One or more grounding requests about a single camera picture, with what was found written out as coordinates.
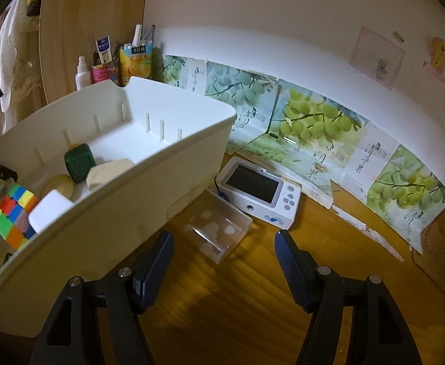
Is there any brown printed cardboard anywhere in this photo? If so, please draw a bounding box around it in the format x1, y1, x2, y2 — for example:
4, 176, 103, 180
412, 201, 445, 293

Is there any green jar with gold lid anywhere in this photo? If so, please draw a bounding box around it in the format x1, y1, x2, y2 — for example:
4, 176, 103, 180
64, 143, 96, 184

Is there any clear plastic box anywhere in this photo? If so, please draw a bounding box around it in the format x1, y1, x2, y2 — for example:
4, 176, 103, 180
182, 189, 254, 266

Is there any colourful puzzle cube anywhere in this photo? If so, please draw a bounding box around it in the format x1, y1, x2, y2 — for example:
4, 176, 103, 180
0, 183, 38, 252

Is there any wooden cabinet side panel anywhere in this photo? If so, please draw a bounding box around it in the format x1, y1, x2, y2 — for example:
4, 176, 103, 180
38, 0, 151, 107

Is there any yellow snack packet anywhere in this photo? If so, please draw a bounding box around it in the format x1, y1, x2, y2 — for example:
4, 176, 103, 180
119, 46, 154, 86

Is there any yellow wall sticker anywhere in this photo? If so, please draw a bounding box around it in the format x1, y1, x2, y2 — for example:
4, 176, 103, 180
424, 37, 445, 84

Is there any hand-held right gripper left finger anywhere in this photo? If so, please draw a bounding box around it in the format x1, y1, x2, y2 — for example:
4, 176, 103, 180
28, 231, 175, 365

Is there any white spray bottle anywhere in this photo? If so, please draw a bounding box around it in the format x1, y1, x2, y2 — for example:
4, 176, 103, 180
75, 56, 92, 92

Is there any white plastic storage bin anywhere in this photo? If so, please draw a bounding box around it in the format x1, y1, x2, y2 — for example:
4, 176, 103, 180
0, 76, 238, 337

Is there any pink wall picture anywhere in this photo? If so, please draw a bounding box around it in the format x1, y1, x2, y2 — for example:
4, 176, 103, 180
349, 26, 405, 91

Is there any white lace cloth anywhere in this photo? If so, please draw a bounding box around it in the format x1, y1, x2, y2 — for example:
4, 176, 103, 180
0, 0, 48, 134

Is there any blue connector cable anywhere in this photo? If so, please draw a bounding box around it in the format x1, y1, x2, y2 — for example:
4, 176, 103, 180
215, 180, 231, 203

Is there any white monitor device with screen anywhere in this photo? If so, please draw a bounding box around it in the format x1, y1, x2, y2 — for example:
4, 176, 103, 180
215, 156, 303, 231

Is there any row of grape print posters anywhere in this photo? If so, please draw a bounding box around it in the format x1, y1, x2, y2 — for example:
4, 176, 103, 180
162, 54, 445, 253

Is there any blue and white tube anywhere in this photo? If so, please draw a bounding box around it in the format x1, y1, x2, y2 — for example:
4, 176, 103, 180
96, 36, 113, 65

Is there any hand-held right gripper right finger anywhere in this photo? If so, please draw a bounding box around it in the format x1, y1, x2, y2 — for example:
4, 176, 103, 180
276, 231, 422, 365

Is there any beige plastic case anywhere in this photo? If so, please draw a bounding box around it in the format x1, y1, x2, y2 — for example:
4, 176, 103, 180
86, 158, 135, 193

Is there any white power adapter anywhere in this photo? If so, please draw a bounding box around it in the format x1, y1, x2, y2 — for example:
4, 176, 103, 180
28, 189, 75, 233

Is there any round cream compact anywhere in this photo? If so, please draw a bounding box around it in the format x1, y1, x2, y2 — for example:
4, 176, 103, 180
40, 175, 75, 202

